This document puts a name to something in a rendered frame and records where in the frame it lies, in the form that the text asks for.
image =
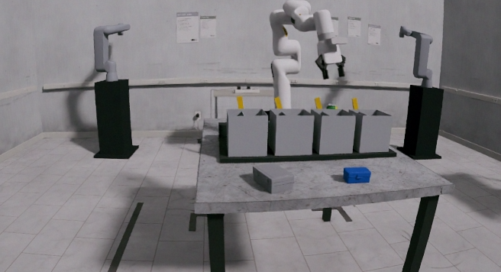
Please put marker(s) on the blue plastic box with latch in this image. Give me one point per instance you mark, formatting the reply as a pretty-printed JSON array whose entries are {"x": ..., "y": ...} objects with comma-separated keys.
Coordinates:
[{"x": 356, "y": 175}]

